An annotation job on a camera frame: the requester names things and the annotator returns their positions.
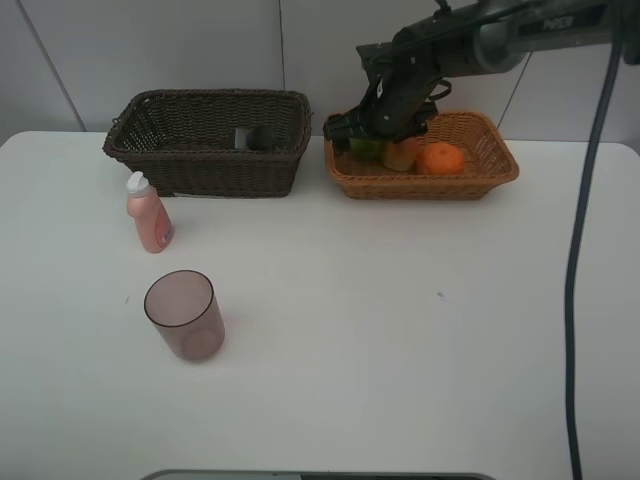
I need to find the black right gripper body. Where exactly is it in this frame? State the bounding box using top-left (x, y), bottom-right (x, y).
top-left (323, 65), bottom-right (438, 143)

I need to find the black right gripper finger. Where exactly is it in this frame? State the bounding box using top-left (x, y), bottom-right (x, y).
top-left (332, 134), bottom-right (351, 153)

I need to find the green mango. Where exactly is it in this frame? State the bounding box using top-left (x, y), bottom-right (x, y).
top-left (349, 138), bottom-right (385, 162)

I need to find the red yellow peach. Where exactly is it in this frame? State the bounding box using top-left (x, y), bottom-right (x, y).
top-left (382, 137), bottom-right (421, 172)

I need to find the orange tangerine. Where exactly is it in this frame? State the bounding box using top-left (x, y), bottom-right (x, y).
top-left (416, 142), bottom-right (465, 175)

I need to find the dark green pump bottle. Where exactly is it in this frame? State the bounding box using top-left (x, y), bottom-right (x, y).
top-left (231, 126), bottom-right (279, 151)

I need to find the pink bottle white cap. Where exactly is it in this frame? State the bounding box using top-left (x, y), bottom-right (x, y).
top-left (126, 171), bottom-right (174, 254)

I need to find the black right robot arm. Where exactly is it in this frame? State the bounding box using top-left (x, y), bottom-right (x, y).
top-left (323, 1), bottom-right (639, 151)

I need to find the light brown wicker basket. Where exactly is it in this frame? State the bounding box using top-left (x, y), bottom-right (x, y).
top-left (324, 111), bottom-right (519, 200)

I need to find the dark brown wicker basket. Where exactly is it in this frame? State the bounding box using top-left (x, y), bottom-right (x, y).
top-left (103, 89), bottom-right (312, 198)

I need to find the translucent purple plastic cup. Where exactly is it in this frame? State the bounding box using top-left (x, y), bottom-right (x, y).
top-left (143, 270), bottom-right (225, 363)

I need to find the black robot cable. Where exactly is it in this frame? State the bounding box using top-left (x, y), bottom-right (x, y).
top-left (564, 0), bottom-right (626, 480)

